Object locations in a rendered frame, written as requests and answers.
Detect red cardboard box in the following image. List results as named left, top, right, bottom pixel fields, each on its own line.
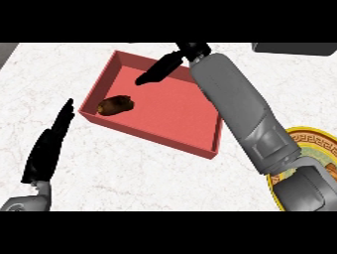
left=78, top=50, right=224, bottom=161

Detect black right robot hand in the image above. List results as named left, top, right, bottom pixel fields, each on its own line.
left=133, top=42, right=212, bottom=86

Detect dark grey appliance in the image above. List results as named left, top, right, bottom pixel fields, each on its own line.
left=251, top=42, right=337, bottom=58

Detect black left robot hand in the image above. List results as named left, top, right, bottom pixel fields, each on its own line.
left=19, top=97, right=77, bottom=185

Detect yellow-rimmed patterned plate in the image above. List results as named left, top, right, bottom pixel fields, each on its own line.
left=264, top=126, right=337, bottom=212

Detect brown sweet potato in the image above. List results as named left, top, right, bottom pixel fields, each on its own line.
left=94, top=94, right=136, bottom=117

